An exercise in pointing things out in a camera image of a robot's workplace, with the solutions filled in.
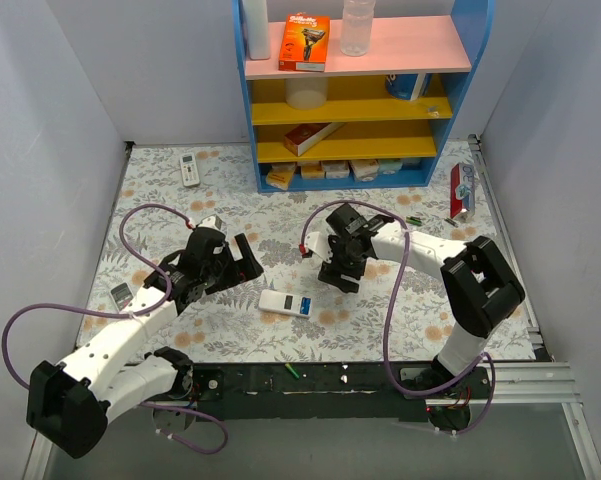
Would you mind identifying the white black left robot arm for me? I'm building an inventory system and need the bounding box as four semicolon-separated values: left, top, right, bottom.
26;225;263;458

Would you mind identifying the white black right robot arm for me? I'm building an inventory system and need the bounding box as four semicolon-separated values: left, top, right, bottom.
299;200;526;398

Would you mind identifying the grey calculator remote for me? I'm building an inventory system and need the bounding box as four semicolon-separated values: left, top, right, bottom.
110;282;133;311

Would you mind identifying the white air conditioner remote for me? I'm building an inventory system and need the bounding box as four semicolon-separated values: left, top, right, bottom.
180;155;200;188

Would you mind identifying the yellow red small box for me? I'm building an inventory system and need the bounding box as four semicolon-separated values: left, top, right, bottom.
265;163;297;191

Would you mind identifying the tissue pack green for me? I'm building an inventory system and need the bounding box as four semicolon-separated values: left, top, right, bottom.
377;158;403;175

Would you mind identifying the black battery near box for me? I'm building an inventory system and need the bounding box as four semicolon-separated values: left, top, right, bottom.
444;218;459;228

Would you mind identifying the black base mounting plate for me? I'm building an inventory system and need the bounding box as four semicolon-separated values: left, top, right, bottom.
134;360;496;424

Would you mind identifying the blue shelf unit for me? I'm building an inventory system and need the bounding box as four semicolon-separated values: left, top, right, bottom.
232;1;495;193

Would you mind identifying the red toothpaste box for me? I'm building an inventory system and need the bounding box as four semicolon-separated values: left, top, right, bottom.
450;163;475;222

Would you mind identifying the white translucent cup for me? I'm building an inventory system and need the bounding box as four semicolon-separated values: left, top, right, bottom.
285;77;329;110

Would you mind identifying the orange razor box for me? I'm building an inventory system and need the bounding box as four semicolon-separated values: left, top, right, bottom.
278;13;331;73

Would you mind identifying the clear plastic bottle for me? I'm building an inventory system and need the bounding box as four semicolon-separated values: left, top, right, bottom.
340;0;376;57

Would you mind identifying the white bottle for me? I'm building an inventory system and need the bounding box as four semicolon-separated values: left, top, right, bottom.
241;0;271;60

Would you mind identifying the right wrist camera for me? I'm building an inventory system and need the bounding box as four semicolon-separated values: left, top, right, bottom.
299;232;333;261

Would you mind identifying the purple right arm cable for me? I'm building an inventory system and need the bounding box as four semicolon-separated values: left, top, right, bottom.
299;200;496;436

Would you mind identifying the aluminium frame rail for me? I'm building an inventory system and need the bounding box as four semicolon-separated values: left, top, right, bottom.
487;362;581;404

